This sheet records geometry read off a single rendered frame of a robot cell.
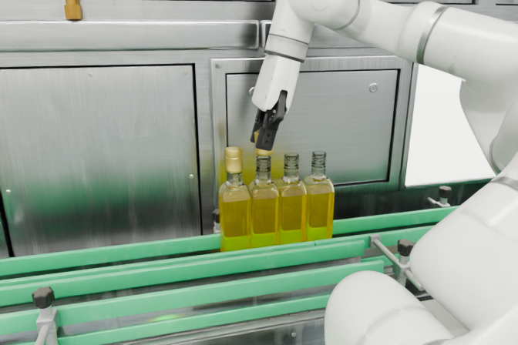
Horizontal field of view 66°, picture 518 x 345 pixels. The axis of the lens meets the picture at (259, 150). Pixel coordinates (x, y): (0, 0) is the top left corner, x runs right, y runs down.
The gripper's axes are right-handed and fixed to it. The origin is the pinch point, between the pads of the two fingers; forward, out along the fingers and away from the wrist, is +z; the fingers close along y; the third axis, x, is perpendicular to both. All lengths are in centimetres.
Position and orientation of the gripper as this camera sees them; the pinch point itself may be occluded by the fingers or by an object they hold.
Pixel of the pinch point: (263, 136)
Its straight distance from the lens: 75.5
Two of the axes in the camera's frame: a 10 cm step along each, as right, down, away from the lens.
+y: 2.5, 2.9, -9.3
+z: -2.5, 9.4, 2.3
